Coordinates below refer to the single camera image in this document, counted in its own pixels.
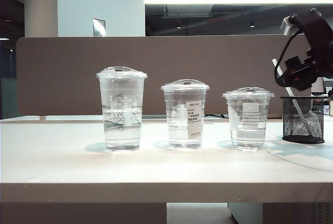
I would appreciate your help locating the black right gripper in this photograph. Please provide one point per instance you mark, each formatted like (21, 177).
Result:
(320, 42)

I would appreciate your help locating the white drinking straw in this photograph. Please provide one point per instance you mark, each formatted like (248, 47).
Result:
(290, 91)

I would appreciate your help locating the black mesh pen holder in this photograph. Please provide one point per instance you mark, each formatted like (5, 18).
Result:
(313, 128)

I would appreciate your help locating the small clear plastic cup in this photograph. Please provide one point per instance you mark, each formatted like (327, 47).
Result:
(247, 138)

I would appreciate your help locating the medium clear cup white label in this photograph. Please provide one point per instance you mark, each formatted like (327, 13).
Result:
(180, 135)

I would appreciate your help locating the large clear plastic cup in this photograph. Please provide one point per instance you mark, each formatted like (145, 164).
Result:
(122, 130)

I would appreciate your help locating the background computer monitor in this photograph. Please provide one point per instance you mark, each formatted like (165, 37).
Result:
(318, 89)

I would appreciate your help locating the brown box on background desk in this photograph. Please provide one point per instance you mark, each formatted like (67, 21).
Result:
(331, 108)

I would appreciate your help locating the black ceiling spotlight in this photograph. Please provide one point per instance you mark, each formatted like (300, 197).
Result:
(252, 24)

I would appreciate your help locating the long ceiling light strip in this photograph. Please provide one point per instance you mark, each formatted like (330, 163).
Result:
(234, 0)

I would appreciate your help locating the brown desk partition panel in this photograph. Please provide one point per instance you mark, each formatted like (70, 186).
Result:
(65, 78)

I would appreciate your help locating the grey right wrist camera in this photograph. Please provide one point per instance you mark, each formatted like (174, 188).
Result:
(287, 26)

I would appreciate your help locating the silver wall sign plate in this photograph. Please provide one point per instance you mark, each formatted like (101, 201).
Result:
(99, 27)

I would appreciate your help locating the white partition bracket foot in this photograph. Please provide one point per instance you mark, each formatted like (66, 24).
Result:
(43, 118)

